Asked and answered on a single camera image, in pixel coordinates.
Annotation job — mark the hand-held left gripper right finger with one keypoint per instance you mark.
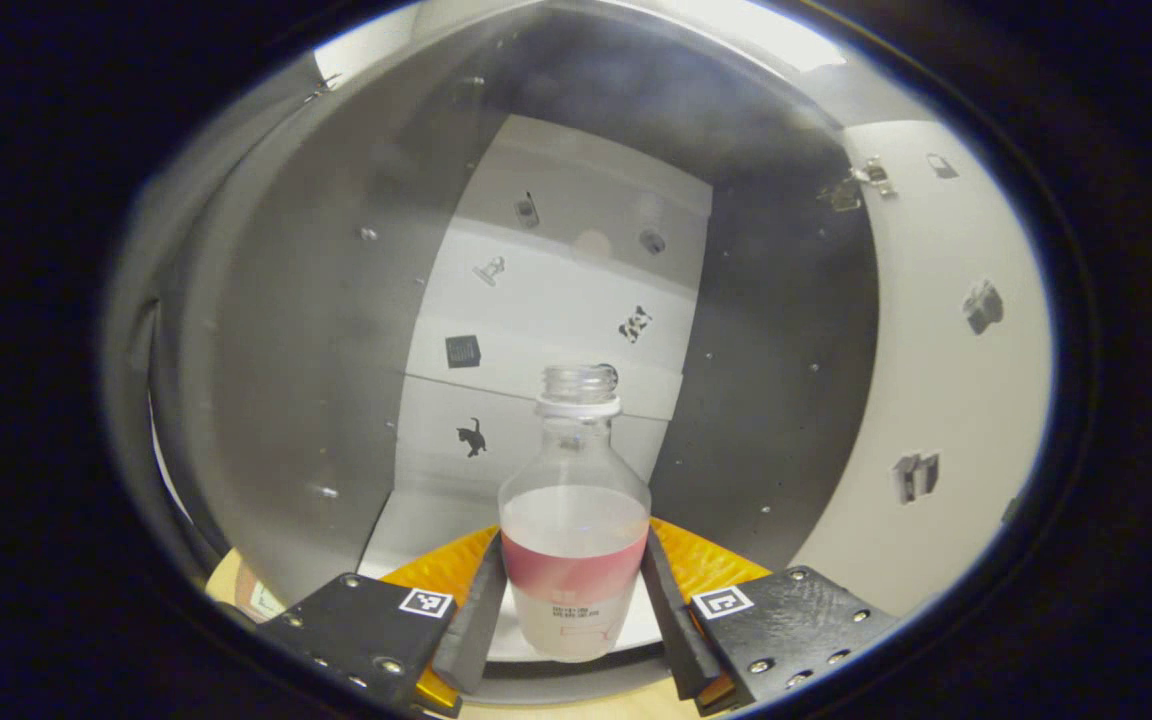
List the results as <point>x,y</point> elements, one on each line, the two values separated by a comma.
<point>681,630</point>

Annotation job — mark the clear bottle with pink label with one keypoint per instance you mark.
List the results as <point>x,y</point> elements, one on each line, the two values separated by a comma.
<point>574,530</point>

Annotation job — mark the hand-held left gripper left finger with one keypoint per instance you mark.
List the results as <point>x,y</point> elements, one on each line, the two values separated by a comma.
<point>476,620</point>

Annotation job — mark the grey cabinet door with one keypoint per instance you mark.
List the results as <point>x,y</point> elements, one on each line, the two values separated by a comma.
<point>936,380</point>

